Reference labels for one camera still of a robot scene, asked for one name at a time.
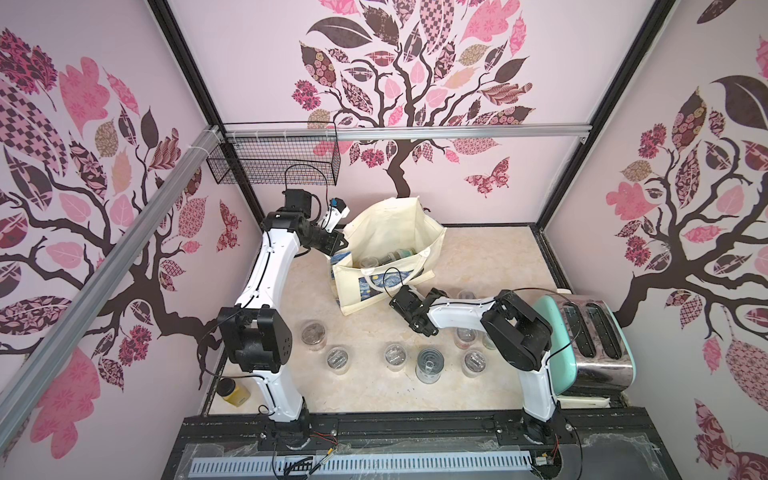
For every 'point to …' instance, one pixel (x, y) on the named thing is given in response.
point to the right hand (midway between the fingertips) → (438, 298)
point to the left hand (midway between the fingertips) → (341, 248)
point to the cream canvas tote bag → (391, 245)
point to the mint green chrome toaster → (591, 349)
